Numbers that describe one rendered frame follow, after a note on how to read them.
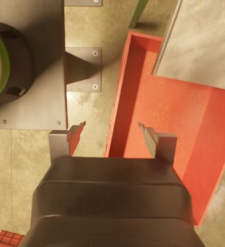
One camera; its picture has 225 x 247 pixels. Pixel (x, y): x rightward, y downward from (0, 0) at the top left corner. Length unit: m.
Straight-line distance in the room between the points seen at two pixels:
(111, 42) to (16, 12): 0.94
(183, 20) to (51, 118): 0.32
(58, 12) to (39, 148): 1.23
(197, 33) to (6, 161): 1.56
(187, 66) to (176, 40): 0.07
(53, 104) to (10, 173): 1.39
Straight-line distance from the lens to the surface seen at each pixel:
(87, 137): 1.36
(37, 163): 1.56
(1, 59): 0.30
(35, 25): 0.38
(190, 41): 0.43
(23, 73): 0.35
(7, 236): 2.12
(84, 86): 1.26
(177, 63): 0.45
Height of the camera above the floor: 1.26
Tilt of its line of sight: 74 degrees down
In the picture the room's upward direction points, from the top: 179 degrees clockwise
